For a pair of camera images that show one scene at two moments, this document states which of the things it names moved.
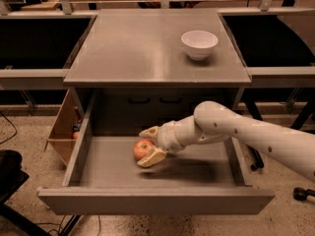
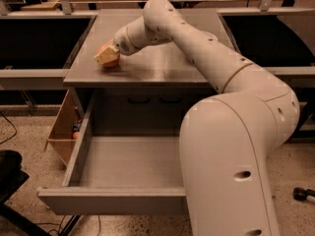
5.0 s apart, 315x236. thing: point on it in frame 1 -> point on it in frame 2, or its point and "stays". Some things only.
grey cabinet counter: x=143 y=47 stays
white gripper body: x=167 y=137 -> x=122 y=44
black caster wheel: x=300 y=194 stays
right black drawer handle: x=170 y=101 stays
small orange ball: x=75 y=135 stays
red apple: x=142 y=147 -> x=111 y=63
